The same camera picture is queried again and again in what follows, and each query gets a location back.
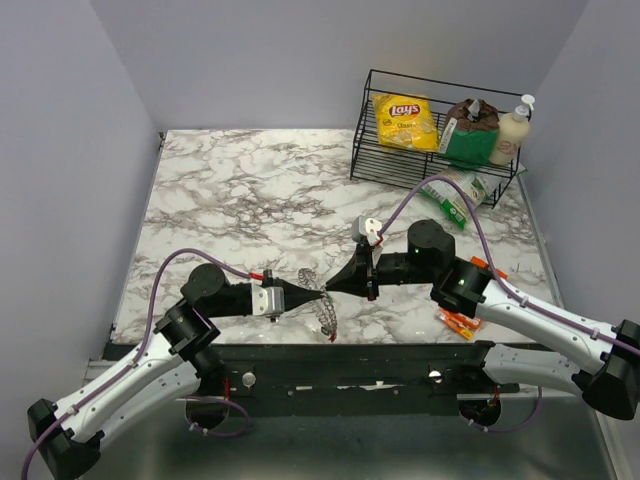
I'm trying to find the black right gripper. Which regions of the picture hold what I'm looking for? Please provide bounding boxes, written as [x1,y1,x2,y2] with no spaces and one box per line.
[326,241,437,300]

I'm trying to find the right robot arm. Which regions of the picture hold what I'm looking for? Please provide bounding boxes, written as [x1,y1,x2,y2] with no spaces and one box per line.
[326,219,639,420]

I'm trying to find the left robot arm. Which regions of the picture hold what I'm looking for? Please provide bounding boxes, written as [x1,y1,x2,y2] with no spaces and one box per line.
[27,263,323,479]

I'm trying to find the orange razor blade box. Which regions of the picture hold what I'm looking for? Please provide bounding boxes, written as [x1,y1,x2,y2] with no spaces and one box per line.
[431,256,494,340]

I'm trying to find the green white snack bag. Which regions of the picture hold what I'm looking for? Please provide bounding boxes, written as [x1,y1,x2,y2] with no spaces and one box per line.
[415,167,501,231]

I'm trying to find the yellow Lays chips bag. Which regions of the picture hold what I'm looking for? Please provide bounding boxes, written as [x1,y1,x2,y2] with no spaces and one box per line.
[371,93,439,151]

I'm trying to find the green brown coffee bag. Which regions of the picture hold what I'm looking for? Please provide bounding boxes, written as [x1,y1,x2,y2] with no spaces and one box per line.
[438,98,499,168]

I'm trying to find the cream lotion pump bottle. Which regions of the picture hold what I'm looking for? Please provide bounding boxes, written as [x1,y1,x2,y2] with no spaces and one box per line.
[489,94,535,166]

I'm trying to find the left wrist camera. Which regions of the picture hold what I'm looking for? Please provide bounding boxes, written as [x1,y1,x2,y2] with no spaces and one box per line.
[251,283,285,318]

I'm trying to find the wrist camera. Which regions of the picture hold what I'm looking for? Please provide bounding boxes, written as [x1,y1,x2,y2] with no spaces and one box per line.
[351,215,383,247]
[251,283,285,318]

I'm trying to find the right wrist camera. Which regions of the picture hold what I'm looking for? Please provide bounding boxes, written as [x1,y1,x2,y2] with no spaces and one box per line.
[351,215,383,247]

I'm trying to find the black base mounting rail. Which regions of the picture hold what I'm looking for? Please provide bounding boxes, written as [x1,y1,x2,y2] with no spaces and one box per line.
[187,342,519,418]

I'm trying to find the black wire rack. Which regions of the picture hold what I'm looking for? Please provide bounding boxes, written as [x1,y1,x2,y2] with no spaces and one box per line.
[349,68,524,210]

